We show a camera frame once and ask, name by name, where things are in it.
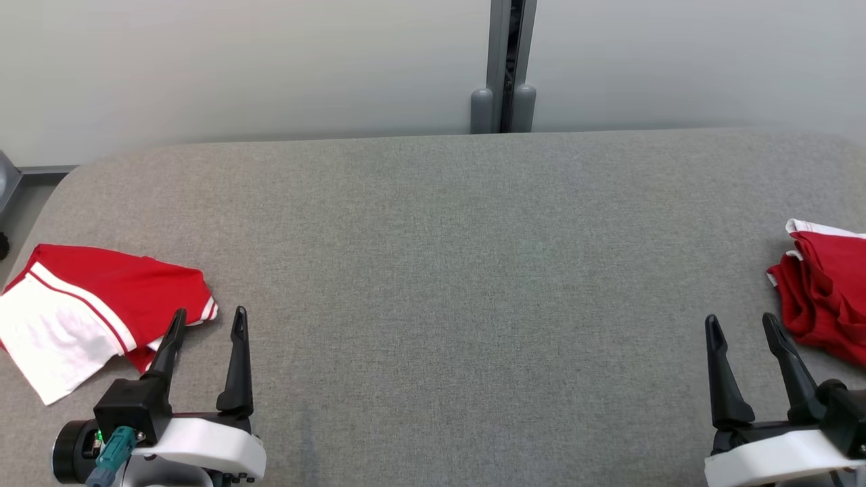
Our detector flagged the grey double partition post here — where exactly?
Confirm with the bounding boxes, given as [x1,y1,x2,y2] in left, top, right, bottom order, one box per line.
[470,0,539,135]

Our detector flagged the teal left camera connector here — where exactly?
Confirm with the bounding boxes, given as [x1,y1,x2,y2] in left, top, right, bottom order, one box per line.
[85,426,141,487]

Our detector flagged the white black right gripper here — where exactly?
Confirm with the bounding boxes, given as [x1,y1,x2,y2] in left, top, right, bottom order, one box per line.
[704,312,866,487]

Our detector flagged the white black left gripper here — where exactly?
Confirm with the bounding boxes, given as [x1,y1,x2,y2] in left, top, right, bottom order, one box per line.
[135,306,267,484]

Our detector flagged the red white striped shorts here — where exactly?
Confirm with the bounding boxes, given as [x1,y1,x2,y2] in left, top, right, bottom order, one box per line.
[0,243,219,405]

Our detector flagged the red basketball jersey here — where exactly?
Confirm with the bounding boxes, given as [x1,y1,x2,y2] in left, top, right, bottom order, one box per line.
[767,218,866,367]

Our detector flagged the grey slanted partition frame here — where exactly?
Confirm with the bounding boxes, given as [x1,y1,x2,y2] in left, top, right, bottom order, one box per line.
[0,150,78,262]

